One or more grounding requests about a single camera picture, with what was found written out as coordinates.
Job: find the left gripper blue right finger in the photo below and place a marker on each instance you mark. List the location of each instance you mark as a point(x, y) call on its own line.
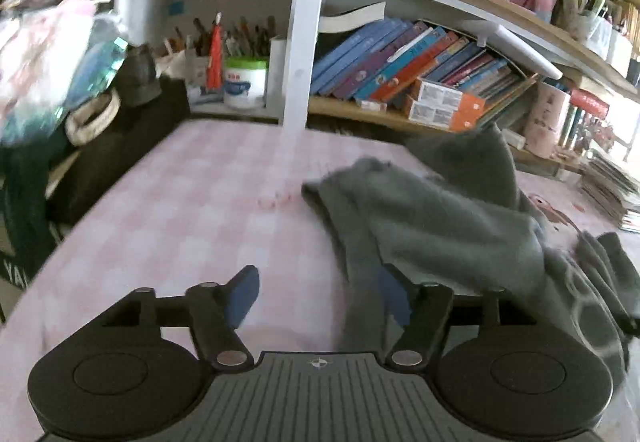
point(422, 312)

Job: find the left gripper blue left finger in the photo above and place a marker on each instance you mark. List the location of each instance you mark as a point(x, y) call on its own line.
point(217, 312)

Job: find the grey fleece garment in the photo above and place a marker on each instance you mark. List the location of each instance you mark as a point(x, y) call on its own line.
point(468, 224)

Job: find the pink cartoon desk mat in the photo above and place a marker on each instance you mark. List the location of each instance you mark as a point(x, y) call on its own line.
point(212, 197)

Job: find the white power adapter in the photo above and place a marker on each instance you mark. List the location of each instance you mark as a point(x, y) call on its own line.
point(514, 139)

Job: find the orange white medicine box lower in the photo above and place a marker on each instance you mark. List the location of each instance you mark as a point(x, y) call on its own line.
point(445, 118)

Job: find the orange white medicine box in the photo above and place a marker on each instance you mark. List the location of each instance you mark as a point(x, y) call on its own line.
point(445, 118)
point(441, 95)

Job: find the orange white medicine box upper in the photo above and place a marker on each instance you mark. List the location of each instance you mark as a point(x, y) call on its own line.
point(441, 95)

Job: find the stack of paper booklets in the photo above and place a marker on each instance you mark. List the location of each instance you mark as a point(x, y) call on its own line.
point(613, 190)

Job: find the white jar green lid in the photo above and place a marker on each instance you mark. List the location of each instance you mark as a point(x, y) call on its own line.
point(245, 80)

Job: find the red tassel pendant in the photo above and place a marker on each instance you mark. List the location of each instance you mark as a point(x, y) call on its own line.
point(214, 79)

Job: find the pink cartoon cylinder tin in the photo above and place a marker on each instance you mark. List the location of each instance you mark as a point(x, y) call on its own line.
point(544, 123)

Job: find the dark round pot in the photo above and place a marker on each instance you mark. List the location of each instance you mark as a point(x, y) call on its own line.
point(136, 82)

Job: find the white bar desk lamp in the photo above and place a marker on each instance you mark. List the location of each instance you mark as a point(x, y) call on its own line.
point(508, 44)

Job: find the pink wrapped flower bouquet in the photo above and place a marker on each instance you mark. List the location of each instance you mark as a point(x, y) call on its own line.
point(54, 59)

